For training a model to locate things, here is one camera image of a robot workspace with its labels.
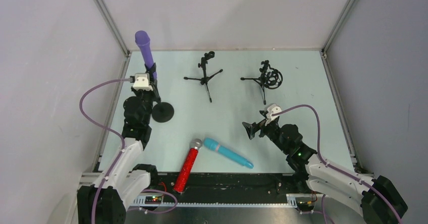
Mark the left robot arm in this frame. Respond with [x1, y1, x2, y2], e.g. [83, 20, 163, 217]
[77, 86, 159, 223]

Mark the circuit board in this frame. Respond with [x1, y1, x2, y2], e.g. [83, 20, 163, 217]
[296, 201, 312, 209]
[144, 196, 163, 205]

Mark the red glitter microphone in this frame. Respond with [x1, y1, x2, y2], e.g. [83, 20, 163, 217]
[173, 138, 203, 193]

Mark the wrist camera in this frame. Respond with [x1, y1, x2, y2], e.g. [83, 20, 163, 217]
[131, 73, 153, 91]
[264, 103, 282, 126]

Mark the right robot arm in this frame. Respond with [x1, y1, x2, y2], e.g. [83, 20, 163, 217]
[242, 120, 408, 223]

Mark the right circuit board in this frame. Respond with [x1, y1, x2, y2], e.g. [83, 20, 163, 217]
[296, 201, 312, 209]

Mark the left circuit board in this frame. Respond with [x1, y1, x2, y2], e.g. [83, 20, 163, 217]
[144, 196, 163, 205]

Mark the blue microphone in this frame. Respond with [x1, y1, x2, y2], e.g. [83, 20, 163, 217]
[203, 138, 254, 169]

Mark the black round-base mic stand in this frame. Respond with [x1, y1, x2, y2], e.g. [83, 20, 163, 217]
[145, 63, 174, 123]

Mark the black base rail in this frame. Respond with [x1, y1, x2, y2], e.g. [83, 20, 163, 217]
[135, 172, 319, 206]

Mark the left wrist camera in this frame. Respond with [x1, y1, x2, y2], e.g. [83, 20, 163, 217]
[131, 73, 153, 91]

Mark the purple microphone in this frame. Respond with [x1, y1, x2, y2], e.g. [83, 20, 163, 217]
[135, 30, 157, 80]

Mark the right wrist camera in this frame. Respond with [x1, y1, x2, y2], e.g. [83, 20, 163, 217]
[264, 103, 282, 126]

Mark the black shock-mount tripod stand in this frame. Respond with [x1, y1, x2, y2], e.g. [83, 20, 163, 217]
[240, 60, 283, 105]

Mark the black tripod mic stand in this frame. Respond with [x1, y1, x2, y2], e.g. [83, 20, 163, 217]
[183, 51, 223, 103]

